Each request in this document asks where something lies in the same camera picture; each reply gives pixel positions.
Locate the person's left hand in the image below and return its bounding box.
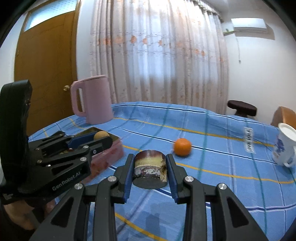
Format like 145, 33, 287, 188
4, 200, 56, 230

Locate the pink metal tin box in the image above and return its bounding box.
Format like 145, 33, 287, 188
74, 127, 124, 184

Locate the pink plastic pitcher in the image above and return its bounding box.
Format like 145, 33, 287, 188
70, 75, 113, 125

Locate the brass door knob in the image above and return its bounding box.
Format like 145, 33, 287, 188
63, 85, 70, 91

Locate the blue plaid tablecloth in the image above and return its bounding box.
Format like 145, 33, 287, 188
28, 101, 296, 241

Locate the white blue-patterned mug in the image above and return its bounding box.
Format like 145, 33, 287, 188
272, 123, 296, 168

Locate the orange tangerine far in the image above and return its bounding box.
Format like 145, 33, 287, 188
174, 138, 192, 157

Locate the wooden door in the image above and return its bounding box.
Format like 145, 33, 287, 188
14, 1, 80, 135

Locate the dark round stool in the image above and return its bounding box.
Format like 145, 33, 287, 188
227, 100, 257, 118

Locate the floral sheer curtain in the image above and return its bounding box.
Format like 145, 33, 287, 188
90, 1, 229, 114

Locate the white wall air conditioner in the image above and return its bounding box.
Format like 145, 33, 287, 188
223, 18, 267, 36

